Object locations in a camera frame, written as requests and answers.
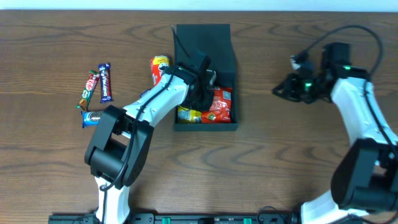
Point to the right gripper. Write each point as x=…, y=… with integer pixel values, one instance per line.
x=296, y=86

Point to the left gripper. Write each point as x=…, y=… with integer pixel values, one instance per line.
x=203, y=98

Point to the yellow snack bag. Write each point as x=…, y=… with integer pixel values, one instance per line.
x=185, y=115

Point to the red snack bag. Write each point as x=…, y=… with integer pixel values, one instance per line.
x=220, y=110

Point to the red Pringles can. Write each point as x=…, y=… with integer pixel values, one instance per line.
x=157, y=66

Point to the black gift box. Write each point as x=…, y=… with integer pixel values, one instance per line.
x=206, y=51

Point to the blue Oreo cookie pack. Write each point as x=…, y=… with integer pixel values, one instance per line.
x=90, y=118

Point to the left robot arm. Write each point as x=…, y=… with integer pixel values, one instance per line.
x=120, y=144

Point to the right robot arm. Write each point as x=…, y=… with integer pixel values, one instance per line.
x=365, y=181

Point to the small dark blue packet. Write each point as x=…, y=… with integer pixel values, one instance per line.
x=145, y=92

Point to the purple Dairy Milk bar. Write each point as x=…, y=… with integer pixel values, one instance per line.
x=104, y=72

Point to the KitKat chocolate bar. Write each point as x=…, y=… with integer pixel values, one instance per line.
x=88, y=91

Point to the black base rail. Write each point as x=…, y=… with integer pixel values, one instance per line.
x=149, y=218

